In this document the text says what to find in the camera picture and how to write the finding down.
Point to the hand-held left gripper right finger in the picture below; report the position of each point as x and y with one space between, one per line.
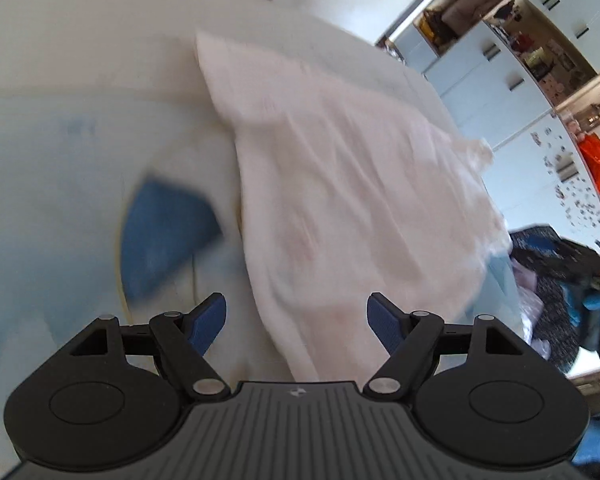
385 325

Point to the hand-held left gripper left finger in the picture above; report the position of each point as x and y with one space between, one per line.
207 325

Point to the white pink-print garment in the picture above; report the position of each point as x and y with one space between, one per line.
340 185

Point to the pile of dark clothes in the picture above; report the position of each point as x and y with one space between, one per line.
555 280

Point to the person's right hand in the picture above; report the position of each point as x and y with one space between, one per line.
592 305

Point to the lavender garment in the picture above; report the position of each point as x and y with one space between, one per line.
530 305

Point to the white sticker-covered cabinet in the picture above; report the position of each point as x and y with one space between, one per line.
530 185

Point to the orange plastic bag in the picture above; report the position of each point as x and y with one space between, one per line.
597 160

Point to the woven bag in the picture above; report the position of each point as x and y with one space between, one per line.
434 26

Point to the cluttered open shelf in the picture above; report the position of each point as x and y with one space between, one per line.
540 55

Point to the white upper cabinet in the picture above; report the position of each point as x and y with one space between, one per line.
575 5

